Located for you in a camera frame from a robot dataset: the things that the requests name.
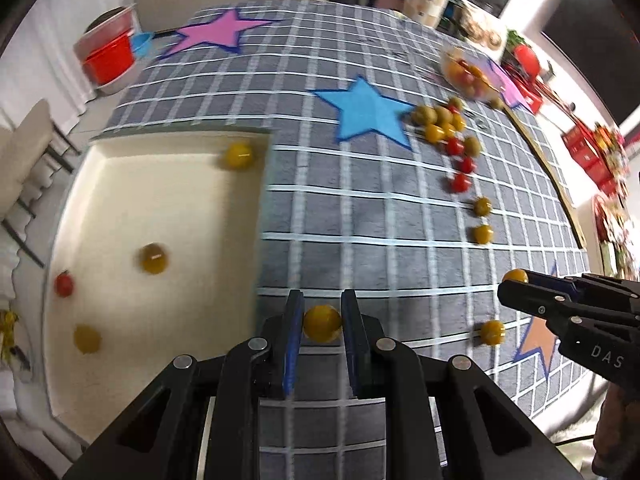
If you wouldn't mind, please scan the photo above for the cream chair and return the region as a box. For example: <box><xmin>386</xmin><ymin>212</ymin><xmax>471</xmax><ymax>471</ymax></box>
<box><xmin>0</xmin><ymin>99</ymin><xmax>81</xmax><ymax>268</ymax></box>

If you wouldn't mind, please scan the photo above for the red plastic container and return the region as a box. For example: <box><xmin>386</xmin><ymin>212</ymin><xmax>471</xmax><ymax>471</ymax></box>
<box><xmin>74</xmin><ymin>4</ymin><xmax>143</xmax><ymax>96</ymax></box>

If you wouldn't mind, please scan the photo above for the red plastic basin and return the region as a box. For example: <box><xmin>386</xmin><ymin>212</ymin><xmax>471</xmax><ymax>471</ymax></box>
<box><xmin>82</xmin><ymin>30</ymin><xmax>136</xmax><ymax>86</ymax></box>

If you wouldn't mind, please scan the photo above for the person's right forearm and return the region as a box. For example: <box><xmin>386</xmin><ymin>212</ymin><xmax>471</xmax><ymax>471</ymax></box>
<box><xmin>592</xmin><ymin>385</ymin><xmax>640</xmax><ymax>478</ymax></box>

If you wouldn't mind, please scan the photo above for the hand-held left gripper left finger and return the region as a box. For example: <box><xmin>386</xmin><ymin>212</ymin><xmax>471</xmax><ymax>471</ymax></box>
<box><xmin>62</xmin><ymin>290</ymin><xmax>306</xmax><ymax>480</ymax></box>

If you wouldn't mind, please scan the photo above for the grey checked mat with stars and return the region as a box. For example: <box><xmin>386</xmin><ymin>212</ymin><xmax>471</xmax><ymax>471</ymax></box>
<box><xmin>92</xmin><ymin>0</ymin><xmax>595</xmax><ymax>456</ymax></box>

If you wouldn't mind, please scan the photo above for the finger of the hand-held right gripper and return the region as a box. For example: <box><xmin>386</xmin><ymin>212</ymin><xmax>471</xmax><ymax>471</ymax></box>
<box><xmin>497</xmin><ymin>280</ymin><xmax>640</xmax><ymax>342</ymax></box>
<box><xmin>526</xmin><ymin>270</ymin><xmax>640</xmax><ymax>314</ymax></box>

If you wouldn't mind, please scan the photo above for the red gift box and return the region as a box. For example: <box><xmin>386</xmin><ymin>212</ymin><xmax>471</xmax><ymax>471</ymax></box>
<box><xmin>560</xmin><ymin>122</ymin><xmax>601</xmax><ymax>166</ymax></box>
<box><xmin>515</xmin><ymin>77</ymin><xmax>547</xmax><ymax>114</ymax></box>
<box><xmin>582</xmin><ymin>152</ymin><xmax>620</xmax><ymax>187</ymax></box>

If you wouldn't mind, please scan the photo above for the yellow crinkled object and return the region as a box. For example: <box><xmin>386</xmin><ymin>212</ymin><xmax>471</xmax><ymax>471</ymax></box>
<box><xmin>0</xmin><ymin>310</ymin><xmax>31</xmax><ymax>372</ymax></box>

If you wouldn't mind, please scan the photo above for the cream rectangular tray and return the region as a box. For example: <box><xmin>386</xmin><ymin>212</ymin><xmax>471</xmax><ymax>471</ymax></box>
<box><xmin>42</xmin><ymin>127</ymin><xmax>274</xmax><ymax>445</ymax></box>

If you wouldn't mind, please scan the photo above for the pile of mixed small tomatoes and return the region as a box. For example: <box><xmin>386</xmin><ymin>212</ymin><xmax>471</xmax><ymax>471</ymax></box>
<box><xmin>410</xmin><ymin>96</ymin><xmax>484</xmax><ymax>195</ymax></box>

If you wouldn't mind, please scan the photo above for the tray of brown round food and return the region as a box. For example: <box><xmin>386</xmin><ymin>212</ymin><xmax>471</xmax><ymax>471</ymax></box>
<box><xmin>457</xmin><ymin>2</ymin><xmax>507</xmax><ymax>51</ymax></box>

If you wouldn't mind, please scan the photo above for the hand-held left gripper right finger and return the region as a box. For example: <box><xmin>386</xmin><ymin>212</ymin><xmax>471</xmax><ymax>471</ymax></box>
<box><xmin>341</xmin><ymin>289</ymin><xmax>586</xmax><ymax>480</ymax></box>

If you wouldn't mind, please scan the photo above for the dark screen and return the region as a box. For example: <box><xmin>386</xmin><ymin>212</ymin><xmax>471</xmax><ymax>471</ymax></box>
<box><xmin>540</xmin><ymin>0</ymin><xmax>640</xmax><ymax>126</ymax></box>

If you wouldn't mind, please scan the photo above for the red round ornament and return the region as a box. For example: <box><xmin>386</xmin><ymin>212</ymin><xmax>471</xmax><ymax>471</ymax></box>
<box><xmin>514</xmin><ymin>44</ymin><xmax>542</xmax><ymax>77</ymax></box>

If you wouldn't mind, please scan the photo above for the clear plastic bowl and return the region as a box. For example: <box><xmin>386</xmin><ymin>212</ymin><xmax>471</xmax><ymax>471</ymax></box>
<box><xmin>440</xmin><ymin>45</ymin><xmax>498</xmax><ymax>101</ymax></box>

